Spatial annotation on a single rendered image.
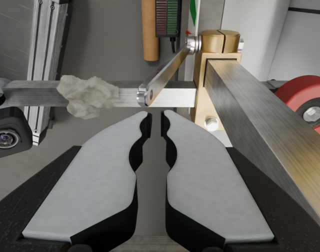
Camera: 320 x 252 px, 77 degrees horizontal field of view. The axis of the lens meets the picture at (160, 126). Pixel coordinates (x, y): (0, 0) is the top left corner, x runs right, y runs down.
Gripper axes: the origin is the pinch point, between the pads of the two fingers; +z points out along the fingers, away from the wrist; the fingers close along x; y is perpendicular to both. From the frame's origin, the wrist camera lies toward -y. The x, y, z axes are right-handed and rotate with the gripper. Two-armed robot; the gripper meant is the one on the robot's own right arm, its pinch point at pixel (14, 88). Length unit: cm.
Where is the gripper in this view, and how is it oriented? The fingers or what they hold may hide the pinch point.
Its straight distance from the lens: 40.0
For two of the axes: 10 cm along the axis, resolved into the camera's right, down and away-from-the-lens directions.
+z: 0.1, -5.4, 8.4
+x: 0.0, 8.4, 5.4
